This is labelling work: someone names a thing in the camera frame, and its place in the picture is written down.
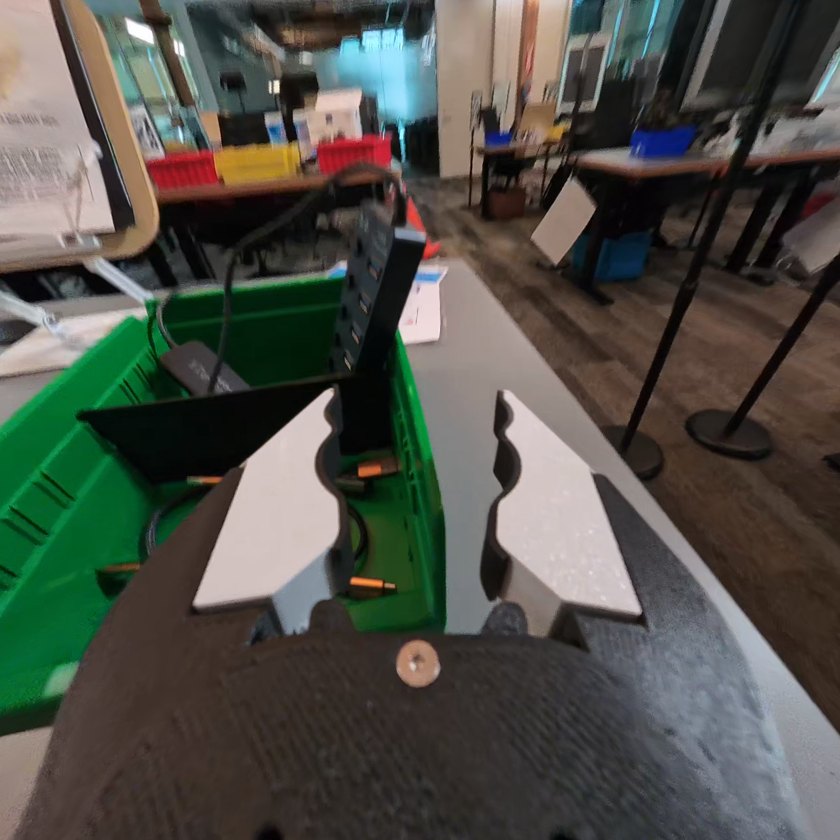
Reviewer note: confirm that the instruction board with paper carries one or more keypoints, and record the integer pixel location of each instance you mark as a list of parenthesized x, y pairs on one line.
[(46, 131)]

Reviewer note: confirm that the black stanchion post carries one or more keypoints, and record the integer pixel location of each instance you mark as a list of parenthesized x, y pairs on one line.
[(728, 433), (689, 282)]

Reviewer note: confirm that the yellow bin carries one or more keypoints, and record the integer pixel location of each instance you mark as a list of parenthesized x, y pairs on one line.
[(259, 163)]

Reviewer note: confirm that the tall black USB hub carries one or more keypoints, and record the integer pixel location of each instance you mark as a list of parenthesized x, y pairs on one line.
[(377, 295)]

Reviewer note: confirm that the slim dark grey USB hub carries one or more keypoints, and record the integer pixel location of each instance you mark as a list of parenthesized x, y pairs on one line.
[(197, 367)]

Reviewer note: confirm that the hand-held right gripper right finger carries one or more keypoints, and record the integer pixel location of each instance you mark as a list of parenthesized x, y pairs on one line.
[(564, 525)]

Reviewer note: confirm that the orange traffic cone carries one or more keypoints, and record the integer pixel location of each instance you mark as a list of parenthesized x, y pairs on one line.
[(423, 229)]

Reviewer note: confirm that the wooden background table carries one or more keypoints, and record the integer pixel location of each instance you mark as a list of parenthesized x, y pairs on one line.
[(262, 190)]

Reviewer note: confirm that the printed instruction sheet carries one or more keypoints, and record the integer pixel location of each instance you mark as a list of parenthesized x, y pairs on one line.
[(423, 308)]

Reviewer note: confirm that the white leaning board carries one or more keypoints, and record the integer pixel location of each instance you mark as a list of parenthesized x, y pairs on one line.
[(564, 220)]

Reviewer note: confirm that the red bin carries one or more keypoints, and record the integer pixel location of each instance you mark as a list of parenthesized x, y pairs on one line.
[(184, 169), (354, 154)]

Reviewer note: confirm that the blue bin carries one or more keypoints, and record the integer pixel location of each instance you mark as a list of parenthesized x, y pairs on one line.
[(663, 141), (613, 256)]

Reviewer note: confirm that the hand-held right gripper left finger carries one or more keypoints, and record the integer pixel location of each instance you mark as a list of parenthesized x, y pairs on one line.
[(282, 512)]

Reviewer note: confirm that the green bin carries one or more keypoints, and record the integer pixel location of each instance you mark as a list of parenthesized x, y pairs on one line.
[(65, 525)]

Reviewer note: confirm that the black bin divider panel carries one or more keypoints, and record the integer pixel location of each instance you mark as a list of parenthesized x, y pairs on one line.
[(197, 426)]

